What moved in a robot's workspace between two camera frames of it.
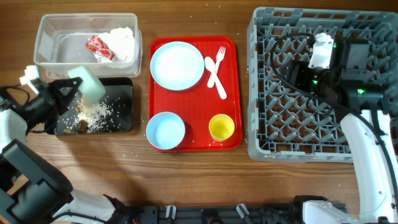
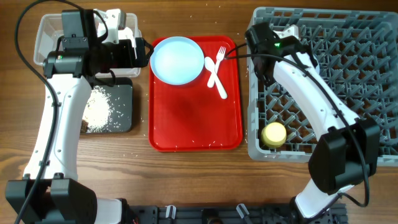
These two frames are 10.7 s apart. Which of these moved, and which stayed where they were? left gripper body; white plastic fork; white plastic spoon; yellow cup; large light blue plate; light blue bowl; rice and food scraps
Moved: rice and food scraps; large light blue plate; left gripper body; light blue bowl; yellow cup
Stayed: white plastic spoon; white plastic fork
